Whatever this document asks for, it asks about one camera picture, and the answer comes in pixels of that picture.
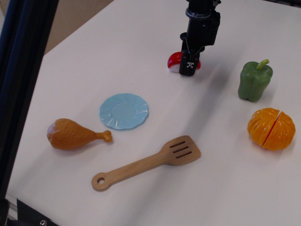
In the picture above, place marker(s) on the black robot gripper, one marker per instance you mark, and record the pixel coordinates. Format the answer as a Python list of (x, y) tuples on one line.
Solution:
[(201, 32)]

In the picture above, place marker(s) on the red and white toy sushi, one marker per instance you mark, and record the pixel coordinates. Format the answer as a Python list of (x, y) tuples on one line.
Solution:
[(174, 63)]

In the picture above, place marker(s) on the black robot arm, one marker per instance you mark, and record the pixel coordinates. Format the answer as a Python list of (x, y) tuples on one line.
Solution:
[(202, 6)]

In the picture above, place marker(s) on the light blue toy plate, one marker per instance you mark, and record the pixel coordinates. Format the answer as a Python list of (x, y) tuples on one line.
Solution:
[(124, 111)]

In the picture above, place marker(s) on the green toy bell pepper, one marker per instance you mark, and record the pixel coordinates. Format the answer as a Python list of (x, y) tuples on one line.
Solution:
[(254, 79)]

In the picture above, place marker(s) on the wooden slotted spatula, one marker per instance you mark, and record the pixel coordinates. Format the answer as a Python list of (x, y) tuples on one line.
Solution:
[(176, 152)]

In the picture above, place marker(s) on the orange toy mandarin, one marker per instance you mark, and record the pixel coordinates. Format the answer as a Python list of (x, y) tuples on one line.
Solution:
[(271, 129)]

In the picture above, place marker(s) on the beige cardboard panel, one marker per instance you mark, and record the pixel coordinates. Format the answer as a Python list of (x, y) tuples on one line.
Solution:
[(71, 15)]

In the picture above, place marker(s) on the brown toy chicken drumstick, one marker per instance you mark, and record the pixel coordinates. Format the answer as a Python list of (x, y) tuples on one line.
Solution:
[(66, 134)]

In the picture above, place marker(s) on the dark blue curtain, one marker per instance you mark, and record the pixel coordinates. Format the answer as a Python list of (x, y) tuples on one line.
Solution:
[(23, 42)]

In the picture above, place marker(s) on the black corner bracket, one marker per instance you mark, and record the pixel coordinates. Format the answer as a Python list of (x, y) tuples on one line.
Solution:
[(27, 214)]

